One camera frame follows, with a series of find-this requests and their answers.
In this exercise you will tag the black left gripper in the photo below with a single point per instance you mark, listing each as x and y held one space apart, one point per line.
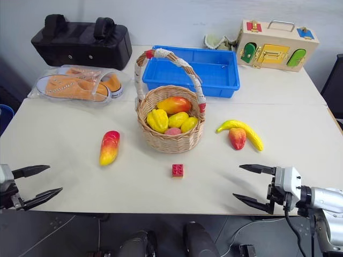
9 198

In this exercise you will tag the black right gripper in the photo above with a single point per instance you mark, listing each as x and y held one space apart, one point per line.
276 195

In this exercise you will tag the small red orange fruit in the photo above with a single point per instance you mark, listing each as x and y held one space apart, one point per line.
237 138

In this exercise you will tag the wicker basket with handle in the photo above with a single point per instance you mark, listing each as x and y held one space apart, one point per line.
174 143

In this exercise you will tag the yellow banana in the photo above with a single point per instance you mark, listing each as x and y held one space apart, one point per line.
255 137

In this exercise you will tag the small black floor box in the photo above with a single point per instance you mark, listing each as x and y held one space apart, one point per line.
247 250

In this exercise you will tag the blue container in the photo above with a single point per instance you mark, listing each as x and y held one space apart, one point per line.
5 119

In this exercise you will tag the dark rounded shape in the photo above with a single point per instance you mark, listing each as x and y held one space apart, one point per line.
138 245
199 241

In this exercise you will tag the red toy building brick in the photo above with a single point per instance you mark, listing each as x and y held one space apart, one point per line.
178 171

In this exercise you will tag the long red yellow mango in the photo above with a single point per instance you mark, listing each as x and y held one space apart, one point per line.
110 148

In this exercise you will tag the yellow lemon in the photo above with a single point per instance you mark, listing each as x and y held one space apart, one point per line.
189 124
178 119

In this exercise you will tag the pink peach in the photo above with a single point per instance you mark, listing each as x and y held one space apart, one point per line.
173 131

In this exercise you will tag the orange canvas sneaker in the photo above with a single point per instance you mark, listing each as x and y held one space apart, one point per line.
80 72
67 89

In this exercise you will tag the large orange red mango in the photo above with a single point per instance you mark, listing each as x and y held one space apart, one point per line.
174 105

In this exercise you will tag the blue plastic bin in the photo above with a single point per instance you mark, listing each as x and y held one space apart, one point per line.
214 78

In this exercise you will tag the yellow bell pepper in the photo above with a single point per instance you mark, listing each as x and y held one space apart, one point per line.
158 121

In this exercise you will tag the black chair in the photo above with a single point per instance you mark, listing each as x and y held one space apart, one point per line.
335 88

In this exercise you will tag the orange shoes in plastic bag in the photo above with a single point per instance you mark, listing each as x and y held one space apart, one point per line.
126 80

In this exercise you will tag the black fabric bag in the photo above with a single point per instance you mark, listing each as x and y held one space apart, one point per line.
80 46

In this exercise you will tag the wooden lock box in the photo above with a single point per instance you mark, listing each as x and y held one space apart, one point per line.
276 40

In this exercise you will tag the green beige cloth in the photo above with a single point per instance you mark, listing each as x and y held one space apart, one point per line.
215 42

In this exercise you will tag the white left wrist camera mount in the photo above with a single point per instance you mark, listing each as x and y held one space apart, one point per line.
5 174

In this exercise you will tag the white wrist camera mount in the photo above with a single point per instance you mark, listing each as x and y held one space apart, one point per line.
5 174
288 179

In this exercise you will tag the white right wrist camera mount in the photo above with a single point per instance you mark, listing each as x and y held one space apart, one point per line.
288 179

